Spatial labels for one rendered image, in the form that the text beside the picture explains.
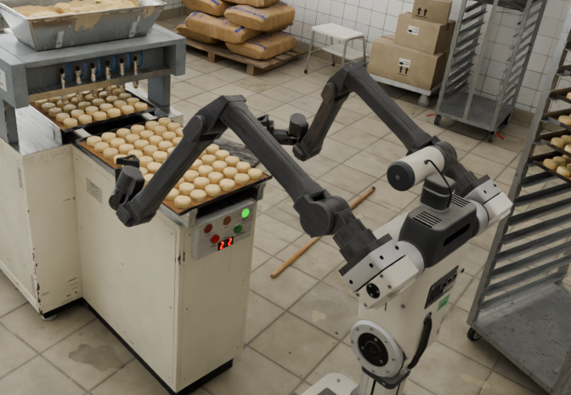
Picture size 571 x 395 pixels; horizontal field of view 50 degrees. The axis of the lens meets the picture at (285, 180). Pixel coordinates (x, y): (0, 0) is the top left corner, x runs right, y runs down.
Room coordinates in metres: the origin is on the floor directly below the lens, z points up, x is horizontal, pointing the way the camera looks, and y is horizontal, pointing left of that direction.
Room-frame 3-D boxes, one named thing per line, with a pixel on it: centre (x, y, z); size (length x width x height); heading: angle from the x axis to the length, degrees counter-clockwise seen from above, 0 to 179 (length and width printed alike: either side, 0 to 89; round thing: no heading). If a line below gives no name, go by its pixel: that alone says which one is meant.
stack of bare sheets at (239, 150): (3.73, 0.49, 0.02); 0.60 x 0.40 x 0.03; 72
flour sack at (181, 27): (6.12, 0.90, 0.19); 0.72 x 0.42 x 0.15; 150
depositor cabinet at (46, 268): (2.61, 1.19, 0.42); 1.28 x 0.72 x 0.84; 48
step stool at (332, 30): (5.66, -0.36, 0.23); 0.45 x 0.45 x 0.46; 50
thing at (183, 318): (1.95, 0.46, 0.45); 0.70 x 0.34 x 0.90; 48
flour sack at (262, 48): (5.82, 0.37, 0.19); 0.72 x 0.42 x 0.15; 152
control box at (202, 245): (1.71, 0.19, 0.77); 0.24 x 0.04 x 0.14; 138
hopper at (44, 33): (2.29, 0.83, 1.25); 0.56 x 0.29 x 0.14; 138
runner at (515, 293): (2.30, -1.17, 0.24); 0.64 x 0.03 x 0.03; 125
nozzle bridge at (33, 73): (2.29, 0.83, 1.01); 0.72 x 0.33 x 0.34; 138
